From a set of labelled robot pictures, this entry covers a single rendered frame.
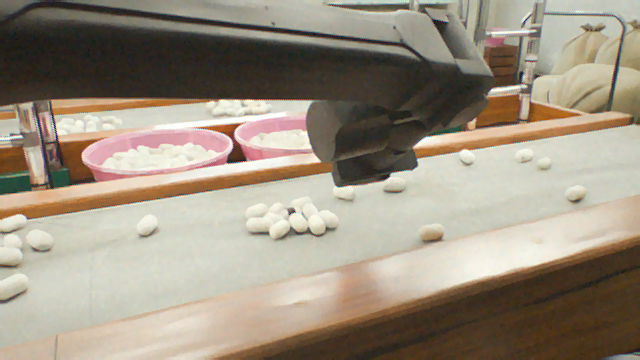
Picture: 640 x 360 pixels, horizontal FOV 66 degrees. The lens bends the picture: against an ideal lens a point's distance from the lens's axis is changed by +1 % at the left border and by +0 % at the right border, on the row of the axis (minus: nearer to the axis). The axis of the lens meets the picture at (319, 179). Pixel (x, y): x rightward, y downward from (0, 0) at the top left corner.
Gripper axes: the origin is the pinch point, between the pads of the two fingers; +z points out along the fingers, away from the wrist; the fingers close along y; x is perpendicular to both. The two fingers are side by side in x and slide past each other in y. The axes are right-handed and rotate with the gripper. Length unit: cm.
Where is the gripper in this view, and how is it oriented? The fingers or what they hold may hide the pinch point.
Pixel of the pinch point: (343, 174)
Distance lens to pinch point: 63.4
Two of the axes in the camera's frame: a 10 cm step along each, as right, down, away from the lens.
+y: -9.1, 1.5, -3.9
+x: 2.6, 9.3, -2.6
